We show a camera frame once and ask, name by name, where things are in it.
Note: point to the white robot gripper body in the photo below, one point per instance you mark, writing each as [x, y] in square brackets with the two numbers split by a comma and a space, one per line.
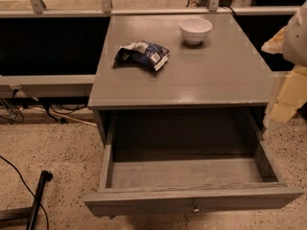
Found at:
[295, 45]

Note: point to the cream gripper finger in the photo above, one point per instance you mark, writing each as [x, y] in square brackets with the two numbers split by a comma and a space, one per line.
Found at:
[275, 44]

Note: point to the grey top drawer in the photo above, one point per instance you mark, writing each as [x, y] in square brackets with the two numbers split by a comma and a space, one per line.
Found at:
[164, 161]

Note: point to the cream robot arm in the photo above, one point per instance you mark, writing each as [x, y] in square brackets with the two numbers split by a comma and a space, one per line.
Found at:
[289, 92]

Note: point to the metal drawer knob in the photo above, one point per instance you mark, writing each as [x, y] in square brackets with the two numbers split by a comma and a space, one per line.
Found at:
[195, 209]

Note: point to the grey wooden cabinet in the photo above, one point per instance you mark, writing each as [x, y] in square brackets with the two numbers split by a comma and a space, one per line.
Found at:
[224, 69]

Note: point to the white ceramic bowl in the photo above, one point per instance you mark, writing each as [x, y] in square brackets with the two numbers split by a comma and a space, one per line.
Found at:
[195, 30]

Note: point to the blue white chip bag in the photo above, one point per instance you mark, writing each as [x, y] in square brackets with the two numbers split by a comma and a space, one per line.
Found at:
[148, 54]

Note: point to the black metal stand leg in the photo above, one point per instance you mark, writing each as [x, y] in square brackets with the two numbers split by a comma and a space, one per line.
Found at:
[44, 177]

